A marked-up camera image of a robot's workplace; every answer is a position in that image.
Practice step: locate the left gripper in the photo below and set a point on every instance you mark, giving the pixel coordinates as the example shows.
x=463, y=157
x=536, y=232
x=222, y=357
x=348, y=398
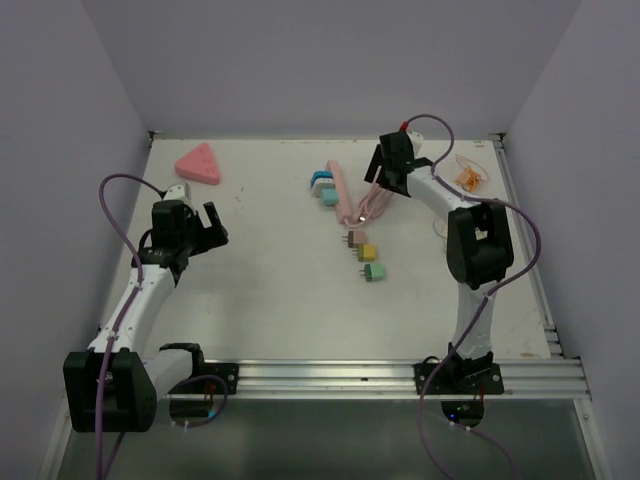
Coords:
x=210, y=237

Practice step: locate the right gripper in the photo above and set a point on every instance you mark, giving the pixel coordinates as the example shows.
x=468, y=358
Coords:
x=373, y=168

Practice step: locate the pink power strip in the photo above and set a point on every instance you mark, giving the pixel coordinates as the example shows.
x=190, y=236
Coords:
x=370, y=207

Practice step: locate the teal usb charger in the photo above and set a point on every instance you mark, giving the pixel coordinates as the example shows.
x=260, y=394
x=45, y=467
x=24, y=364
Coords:
x=329, y=198

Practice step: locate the blue adapter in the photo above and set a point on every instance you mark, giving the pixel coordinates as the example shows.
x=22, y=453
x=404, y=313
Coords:
x=320, y=175

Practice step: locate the white adapter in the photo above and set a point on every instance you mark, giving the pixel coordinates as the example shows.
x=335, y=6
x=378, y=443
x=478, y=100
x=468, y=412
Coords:
x=320, y=185

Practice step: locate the pink triangular socket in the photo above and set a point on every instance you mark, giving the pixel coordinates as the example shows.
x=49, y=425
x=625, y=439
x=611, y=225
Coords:
x=199, y=165

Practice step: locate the pink brown plug cube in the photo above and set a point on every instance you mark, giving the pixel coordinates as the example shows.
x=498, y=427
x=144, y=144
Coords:
x=355, y=238

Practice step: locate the yellow plug cube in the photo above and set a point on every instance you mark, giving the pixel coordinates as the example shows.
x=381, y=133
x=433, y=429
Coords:
x=365, y=252

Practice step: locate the green plug cube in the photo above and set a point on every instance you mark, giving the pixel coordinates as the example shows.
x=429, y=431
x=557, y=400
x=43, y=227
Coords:
x=373, y=272

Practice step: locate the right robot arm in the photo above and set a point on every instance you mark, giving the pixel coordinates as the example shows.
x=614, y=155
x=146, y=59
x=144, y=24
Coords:
x=478, y=252

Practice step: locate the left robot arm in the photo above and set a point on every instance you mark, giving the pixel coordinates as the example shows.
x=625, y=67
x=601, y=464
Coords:
x=125, y=320

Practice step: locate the orange power strip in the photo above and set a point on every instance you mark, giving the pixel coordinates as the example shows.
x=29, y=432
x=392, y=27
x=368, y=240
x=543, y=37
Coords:
x=469, y=180

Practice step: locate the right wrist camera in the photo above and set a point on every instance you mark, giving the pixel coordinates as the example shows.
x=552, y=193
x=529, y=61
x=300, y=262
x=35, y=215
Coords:
x=415, y=137

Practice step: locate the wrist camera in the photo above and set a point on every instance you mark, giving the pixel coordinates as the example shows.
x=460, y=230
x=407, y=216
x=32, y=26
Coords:
x=180, y=191
x=415, y=137

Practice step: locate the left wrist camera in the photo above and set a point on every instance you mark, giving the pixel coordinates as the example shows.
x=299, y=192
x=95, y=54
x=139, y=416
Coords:
x=180, y=191

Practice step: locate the aluminium frame rail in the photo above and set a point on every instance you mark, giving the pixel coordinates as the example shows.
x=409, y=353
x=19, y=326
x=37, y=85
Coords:
x=378, y=379

